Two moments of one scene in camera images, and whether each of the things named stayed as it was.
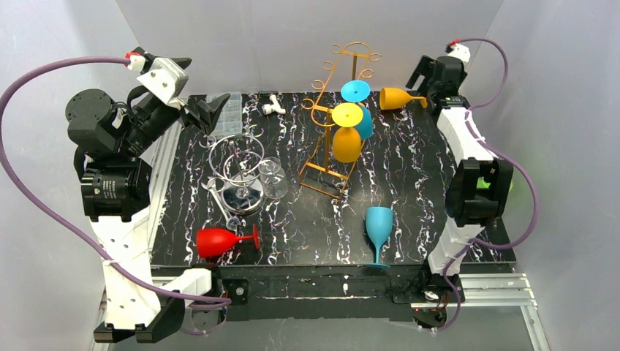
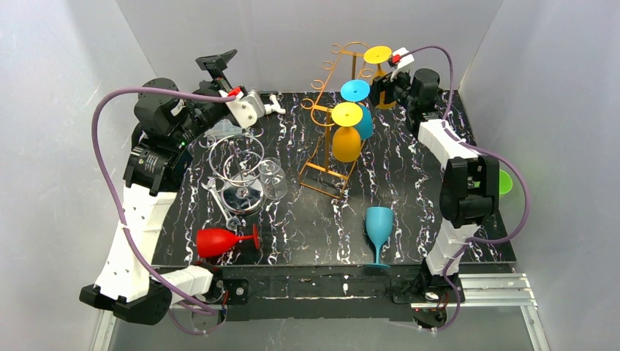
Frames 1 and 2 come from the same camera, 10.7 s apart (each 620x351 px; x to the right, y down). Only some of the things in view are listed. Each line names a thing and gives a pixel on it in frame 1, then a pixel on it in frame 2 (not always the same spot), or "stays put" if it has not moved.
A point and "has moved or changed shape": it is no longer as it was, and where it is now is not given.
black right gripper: [431, 84] -> [383, 88]
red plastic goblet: [214, 241] stays put
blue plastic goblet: [357, 91] stays put
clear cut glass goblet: [273, 178] stays put
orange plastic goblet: [391, 98] has moved or changed shape
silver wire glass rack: [235, 162] stays put
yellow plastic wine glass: [346, 142] stays put
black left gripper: [188, 112] -> [218, 79]
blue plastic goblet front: [379, 221] stays put
